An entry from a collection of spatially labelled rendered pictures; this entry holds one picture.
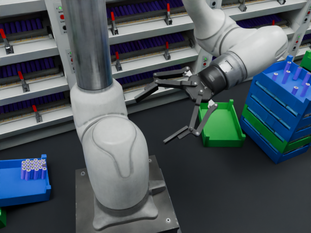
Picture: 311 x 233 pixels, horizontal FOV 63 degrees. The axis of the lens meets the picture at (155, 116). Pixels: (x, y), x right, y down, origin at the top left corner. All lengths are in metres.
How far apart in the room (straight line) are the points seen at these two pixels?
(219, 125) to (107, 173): 0.97
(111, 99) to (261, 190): 0.82
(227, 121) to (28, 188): 1.07
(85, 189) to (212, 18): 0.63
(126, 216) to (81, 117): 0.30
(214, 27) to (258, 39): 0.13
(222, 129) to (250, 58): 0.81
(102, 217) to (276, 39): 0.66
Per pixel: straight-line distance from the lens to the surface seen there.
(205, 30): 0.77
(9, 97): 1.27
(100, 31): 0.64
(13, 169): 1.34
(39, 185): 1.28
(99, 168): 0.60
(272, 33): 0.73
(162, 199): 0.80
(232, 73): 0.66
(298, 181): 1.37
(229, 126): 1.48
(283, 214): 1.24
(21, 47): 1.19
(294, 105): 1.18
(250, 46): 0.69
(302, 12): 1.84
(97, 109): 0.71
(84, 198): 0.82
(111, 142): 0.58
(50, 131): 1.46
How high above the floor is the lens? 1.00
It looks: 43 degrees down
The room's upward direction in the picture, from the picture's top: straight up
